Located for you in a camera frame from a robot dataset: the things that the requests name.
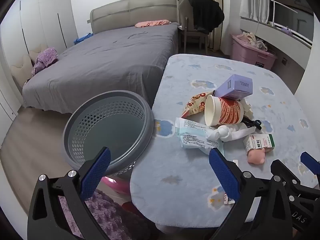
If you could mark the white printed wrapper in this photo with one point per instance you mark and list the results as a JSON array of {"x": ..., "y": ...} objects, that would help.
[{"x": 228, "y": 199}]

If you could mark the pile of light clothes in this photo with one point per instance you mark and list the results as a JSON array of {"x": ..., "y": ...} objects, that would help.
[{"x": 250, "y": 38}]

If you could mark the purple knitted blanket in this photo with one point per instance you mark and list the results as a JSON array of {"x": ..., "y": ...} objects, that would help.
[{"x": 45, "y": 57}]

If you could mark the red patterned paper cup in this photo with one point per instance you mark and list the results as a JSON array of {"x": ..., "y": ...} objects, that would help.
[{"x": 230, "y": 112}]

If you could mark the cream crown-shaped chair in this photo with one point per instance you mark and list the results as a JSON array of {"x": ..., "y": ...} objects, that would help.
[
  {"x": 21, "y": 71},
  {"x": 37, "y": 51}
]

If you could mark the white window railing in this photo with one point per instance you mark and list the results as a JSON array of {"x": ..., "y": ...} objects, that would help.
[{"x": 287, "y": 7}]

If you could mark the white window ledge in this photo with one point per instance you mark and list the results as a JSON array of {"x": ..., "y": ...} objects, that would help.
[{"x": 270, "y": 31}]

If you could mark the light blue face mask packet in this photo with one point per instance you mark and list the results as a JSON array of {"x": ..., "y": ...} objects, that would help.
[{"x": 192, "y": 130}]

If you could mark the grey perforated plastic basket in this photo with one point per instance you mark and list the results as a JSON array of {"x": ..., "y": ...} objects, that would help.
[{"x": 117, "y": 130}]

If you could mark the pink plastic object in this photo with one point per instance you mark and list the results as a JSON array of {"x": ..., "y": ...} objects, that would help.
[{"x": 117, "y": 185}]

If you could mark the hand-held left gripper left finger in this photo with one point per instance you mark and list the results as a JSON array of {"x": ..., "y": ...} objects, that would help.
[{"x": 96, "y": 175}]

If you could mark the tiger print snack packet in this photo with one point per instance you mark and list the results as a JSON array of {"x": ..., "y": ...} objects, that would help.
[{"x": 195, "y": 103}]

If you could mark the beige chair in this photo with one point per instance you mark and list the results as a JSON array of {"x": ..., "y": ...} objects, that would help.
[{"x": 185, "y": 17}]

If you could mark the white crumpled tissue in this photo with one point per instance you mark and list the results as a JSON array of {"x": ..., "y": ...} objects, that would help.
[{"x": 247, "y": 108}]

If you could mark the beige upholstered headboard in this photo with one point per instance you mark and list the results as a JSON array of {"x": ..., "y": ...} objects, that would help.
[{"x": 130, "y": 12}]

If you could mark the cloud print table cover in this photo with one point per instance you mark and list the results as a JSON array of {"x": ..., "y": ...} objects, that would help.
[{"x": 175, "y": 172}]

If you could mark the green and white medicine box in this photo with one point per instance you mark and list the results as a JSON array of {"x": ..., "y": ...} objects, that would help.
[{"x": 260, "y": 142}]

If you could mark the white twisted tissue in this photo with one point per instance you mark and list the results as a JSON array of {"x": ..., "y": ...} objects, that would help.
[{"x": 223, "y": 132}]

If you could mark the black hair clip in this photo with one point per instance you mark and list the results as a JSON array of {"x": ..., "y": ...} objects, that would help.
[{"x": 252, "y": 123}]

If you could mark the bed with grey sheet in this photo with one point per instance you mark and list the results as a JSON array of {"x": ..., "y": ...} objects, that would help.
[{"x": 100, "y": 62}]

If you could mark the pink pig toy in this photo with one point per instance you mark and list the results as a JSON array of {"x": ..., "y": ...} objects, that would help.
[{"x": 256, "y": 155}]

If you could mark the white wardrobe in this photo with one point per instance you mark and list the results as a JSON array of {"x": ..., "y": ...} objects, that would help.
[{"x": 50, "y": 17}]

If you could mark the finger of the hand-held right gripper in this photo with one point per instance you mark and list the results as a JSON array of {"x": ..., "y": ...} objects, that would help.
[
  {"x": 310, "y": 161},
  {"x": 282, "y": 167}
]

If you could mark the black jacket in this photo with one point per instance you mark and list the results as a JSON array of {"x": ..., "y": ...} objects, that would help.
[{"x": 205, "y": 15}]

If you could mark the purple cardboard box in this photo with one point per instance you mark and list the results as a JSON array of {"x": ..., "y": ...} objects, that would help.
[{"x": 235, "y": 86}]

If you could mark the blue cloth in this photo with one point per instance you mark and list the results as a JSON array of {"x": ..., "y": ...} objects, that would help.
[{"x": 81, "y": 39}]

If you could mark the small purple object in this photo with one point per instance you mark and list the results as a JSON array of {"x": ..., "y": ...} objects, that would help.
[{"x": 287, "y": 30}]

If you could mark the pink cloth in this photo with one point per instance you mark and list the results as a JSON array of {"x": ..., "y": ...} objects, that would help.
[{"x": 152, "y": 23}]

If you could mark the purple fluffy rug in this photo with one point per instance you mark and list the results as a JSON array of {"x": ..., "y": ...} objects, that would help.
[{"x": 112, "y": 215}]

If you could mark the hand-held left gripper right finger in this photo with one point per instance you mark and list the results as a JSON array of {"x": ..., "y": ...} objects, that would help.
[{"x": 223, "y": 175}]

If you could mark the white bedside table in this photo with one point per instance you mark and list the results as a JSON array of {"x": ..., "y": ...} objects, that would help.
[{"x": 180, "y": 33}]

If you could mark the pink storage box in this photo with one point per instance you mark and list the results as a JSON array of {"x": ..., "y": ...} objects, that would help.
[{"x": 250, "y": 55}]

